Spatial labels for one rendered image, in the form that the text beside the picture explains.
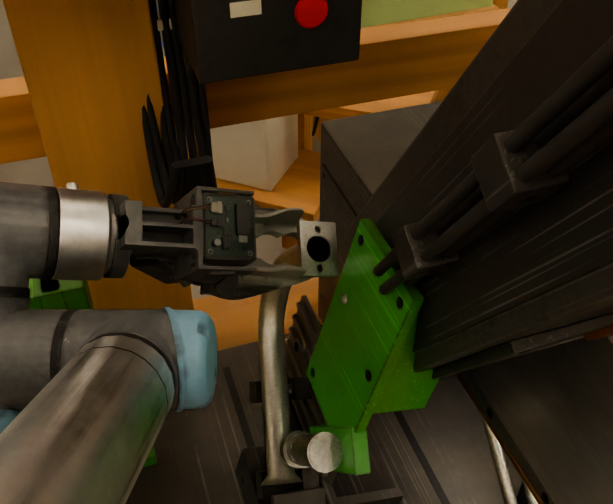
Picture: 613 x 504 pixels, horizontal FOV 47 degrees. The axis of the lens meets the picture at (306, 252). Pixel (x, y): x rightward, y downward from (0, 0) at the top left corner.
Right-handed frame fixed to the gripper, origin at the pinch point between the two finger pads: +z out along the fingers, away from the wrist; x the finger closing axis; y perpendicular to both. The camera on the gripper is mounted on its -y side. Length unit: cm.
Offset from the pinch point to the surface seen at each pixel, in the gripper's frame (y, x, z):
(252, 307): -41.6, -0.1, 12.1
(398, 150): -1.5, 12.8, 13.5
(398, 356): 9.7, -11.1, 3.4
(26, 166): -248, 87, -1
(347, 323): 2.6, -7.4, 2.7
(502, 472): 4.2, -22.7, 19.0
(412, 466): -14.2, -23.5, 21.1
